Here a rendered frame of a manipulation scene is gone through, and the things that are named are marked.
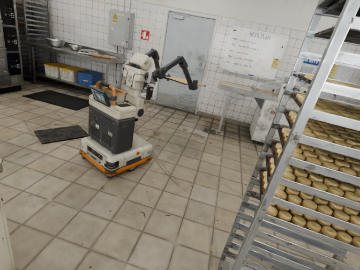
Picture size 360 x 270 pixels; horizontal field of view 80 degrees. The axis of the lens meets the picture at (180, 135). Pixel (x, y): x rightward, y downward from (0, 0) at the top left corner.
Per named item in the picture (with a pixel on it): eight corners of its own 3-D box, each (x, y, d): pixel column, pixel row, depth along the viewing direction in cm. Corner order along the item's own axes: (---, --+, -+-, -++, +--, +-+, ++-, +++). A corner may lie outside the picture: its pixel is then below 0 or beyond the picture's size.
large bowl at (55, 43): (41, 44, 471) (40, 37, 465) (54, 45, 506) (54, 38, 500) (57, 48, 465) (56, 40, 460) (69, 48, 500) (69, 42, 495)
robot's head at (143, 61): (140, 64, 234) (148, 54, 237) (128, 60, 245) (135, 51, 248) (146, 73, 246) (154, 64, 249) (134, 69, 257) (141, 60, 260)
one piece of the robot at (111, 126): (113, 165, 237) (119, 90, 204) (85, 144, 265) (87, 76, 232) (136, 156, 263) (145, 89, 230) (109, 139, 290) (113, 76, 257)
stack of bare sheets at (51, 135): (42, 144, 279) (42, 142, 278) (34, 132, 304) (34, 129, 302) (88, 136, 320) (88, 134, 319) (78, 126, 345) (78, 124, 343)
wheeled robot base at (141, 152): (109, 179, 234) (111, 159, 224) (77, 154, 266) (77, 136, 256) (152, 160, 286) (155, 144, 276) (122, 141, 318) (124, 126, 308)
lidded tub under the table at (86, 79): (75, 83, 483) (75, 71, 472) (88, 80, 525) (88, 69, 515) (91, 87, 478) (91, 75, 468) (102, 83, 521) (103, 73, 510)
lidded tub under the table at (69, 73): (58, 79, 489) (57, 67, 479) (72, 76, 532) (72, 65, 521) (73, 82, 484) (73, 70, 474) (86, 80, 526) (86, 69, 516)
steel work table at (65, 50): (31, 83, 496) (27, 37, 456) (54, 80, 561) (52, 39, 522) (106, 103, 469) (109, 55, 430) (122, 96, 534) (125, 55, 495)
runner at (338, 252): (237, 217, 139) (238, 213, 138) (237, 214, 142) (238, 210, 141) (346, 259, 125) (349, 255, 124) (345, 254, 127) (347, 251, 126)
